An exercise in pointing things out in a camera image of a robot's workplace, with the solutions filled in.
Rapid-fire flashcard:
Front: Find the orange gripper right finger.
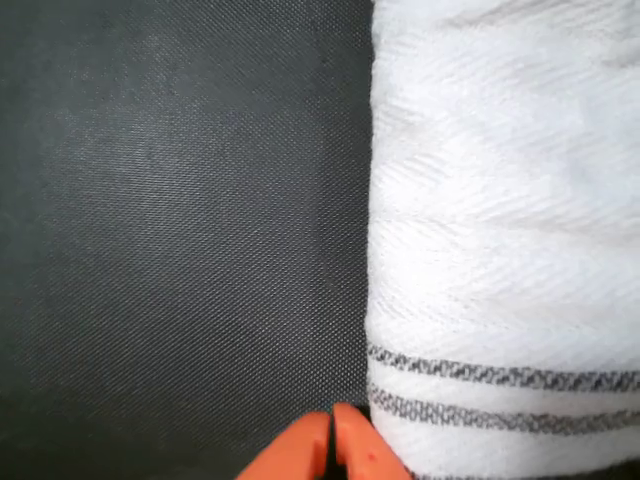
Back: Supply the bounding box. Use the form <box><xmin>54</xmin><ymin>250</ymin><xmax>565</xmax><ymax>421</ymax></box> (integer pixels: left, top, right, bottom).
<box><xmin>333</xmin><ymin>401</ymin><xmax>414</xmax><ymax>480</ymax></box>

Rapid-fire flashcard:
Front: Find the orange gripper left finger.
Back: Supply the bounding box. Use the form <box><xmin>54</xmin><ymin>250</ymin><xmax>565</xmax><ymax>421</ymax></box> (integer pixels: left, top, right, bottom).
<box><xmin>234</xmin><ymin>410</ymin><xmax>333</xmax><ymax>480</ymax></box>

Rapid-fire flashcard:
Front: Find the white striped towel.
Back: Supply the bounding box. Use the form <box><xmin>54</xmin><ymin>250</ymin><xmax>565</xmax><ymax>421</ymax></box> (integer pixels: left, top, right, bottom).
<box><xmin>366</xmin><ymin>0</ymin><xmax>640</xmax><ymax>480</ymax></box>

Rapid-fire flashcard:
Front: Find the black desk mat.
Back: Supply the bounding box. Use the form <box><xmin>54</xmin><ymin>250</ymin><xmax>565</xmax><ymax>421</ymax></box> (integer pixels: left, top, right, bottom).
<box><xmin>0</xmin><ymin>0</ymin><xmax>377</xmax><ymax>480</ymax></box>

